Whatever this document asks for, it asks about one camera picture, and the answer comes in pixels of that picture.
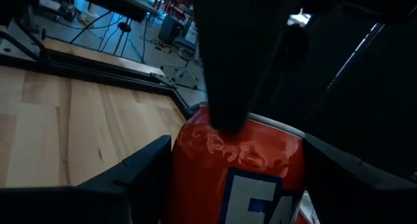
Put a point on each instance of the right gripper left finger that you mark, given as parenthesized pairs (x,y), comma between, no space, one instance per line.
(97,204)

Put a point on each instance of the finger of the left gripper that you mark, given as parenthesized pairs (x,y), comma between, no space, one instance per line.
(234,71)

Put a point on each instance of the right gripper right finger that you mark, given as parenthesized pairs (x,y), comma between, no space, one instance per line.
(358,204)

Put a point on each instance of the red Fanta soda can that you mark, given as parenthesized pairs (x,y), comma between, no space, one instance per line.
(202,172)

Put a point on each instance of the black office chair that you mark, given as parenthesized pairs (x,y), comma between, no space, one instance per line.
(185,45)

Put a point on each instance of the dark computer case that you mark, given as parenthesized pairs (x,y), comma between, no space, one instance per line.
(169,30)

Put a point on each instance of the black panel screen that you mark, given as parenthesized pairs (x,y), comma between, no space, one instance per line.
(358,126)

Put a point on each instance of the grey desk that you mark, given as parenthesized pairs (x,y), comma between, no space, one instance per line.
(123,2)

